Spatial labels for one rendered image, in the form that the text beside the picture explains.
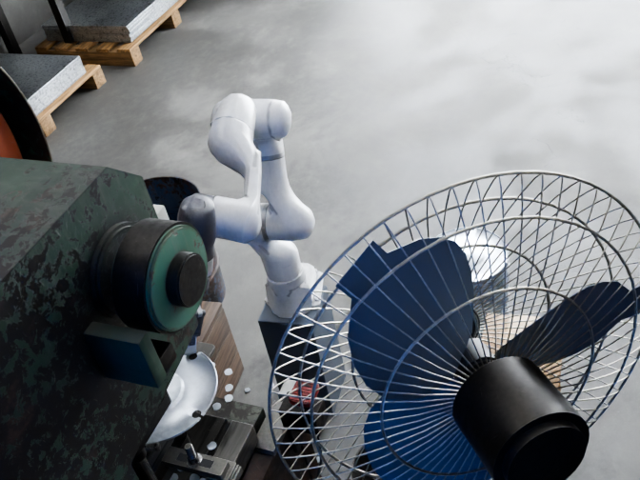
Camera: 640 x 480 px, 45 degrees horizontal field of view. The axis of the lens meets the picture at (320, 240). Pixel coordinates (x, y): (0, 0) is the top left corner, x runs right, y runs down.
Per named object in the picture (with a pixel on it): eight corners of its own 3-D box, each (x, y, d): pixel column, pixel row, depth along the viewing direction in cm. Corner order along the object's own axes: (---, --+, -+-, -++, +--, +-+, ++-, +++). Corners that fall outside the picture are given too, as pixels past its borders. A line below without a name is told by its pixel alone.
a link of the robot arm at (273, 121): (253, 152, 223) (248, 91, 217) (309, 151, 219) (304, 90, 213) (229, 169, 205) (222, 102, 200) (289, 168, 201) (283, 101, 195)
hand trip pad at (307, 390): (303, 396, 184) (297, 376, 179) (326, 401, 182) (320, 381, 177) (291, 420, 180) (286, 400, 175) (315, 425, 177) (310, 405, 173)
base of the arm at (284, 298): (279, 268, 258) (270, 236, 249) (332, 271, 252) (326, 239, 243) (257, 315, 242) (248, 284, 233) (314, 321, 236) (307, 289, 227)
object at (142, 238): (168, 287, 144) (130, 191, 130) (221, 294, 140) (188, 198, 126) (104, 377, 129) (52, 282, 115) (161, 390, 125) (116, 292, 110)
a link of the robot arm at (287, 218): (253, 152, 223) (313, 151, 218) (261, 233, 231) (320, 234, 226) (240, 161, 213) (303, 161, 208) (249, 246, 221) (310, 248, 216)
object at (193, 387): (158, 467, 164) (157, 464, 164) (71, 414, 179) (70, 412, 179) (242, 372, 181) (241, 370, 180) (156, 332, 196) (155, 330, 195)
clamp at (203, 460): (177, 454, 175) (165, 428, 168) (243, 470, 169) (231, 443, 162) (165, 477, 171) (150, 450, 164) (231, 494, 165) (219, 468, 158)
